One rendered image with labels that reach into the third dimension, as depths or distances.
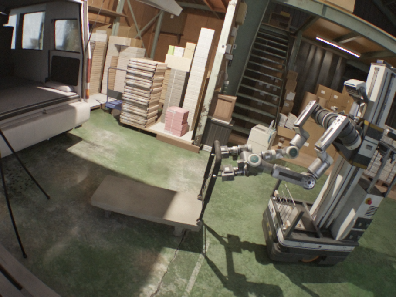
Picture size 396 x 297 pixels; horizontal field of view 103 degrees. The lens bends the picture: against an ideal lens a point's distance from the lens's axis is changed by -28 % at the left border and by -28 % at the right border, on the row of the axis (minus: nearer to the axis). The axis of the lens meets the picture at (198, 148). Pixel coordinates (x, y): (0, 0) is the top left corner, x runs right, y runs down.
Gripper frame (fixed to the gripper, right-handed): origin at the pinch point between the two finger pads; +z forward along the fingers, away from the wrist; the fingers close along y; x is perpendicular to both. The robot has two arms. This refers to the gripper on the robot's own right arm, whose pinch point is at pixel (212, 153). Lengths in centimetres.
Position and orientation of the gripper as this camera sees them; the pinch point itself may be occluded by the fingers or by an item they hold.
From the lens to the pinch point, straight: 169.7
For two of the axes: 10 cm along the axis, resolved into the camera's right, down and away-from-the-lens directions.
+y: 0.2, -4.0, 9.2
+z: -9.9, 1.0, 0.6
